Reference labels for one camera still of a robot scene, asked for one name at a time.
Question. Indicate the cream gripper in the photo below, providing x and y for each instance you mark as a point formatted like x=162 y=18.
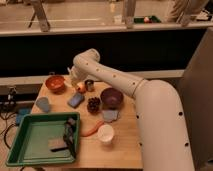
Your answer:
x=75 y=75

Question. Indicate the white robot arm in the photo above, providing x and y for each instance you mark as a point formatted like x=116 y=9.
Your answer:
x=165 y=144

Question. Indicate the white paper cup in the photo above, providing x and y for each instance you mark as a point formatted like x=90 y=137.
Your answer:
x=106 y=134

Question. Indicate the red yellow apple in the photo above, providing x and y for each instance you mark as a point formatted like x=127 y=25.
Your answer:
x=81 y=88

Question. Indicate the orange bowl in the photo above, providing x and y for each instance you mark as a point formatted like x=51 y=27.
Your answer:
x=55 y=83

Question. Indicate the blue sponge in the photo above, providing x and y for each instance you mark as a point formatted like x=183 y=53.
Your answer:
x=76 y=100

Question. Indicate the brown pine cone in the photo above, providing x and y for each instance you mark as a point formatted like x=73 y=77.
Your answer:
x=93 y=105

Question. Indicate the purple bowl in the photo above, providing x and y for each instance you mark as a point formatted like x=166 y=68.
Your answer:
x=111 y=97

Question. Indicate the black clip tool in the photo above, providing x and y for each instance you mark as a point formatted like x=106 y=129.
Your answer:
x=68 y=136

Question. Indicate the grey blue cloth piece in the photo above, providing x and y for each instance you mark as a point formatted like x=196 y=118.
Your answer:
x=110 y=115

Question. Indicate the orange carrot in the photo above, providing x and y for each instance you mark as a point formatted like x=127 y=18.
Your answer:
x=92 y=130

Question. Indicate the blue box on floor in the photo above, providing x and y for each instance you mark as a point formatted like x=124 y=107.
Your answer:
x=20 y=115

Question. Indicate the metal clamp device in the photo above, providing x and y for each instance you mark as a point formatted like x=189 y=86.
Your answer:
x=11 y=94

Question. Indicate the wooden table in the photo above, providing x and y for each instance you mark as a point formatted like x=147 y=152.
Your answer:
x=124 y=151

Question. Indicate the green plastic tray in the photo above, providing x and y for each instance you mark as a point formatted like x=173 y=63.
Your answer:
x=30 y=145

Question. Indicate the green tray with ball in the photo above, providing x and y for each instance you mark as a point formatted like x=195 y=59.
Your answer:
x=147 y=19

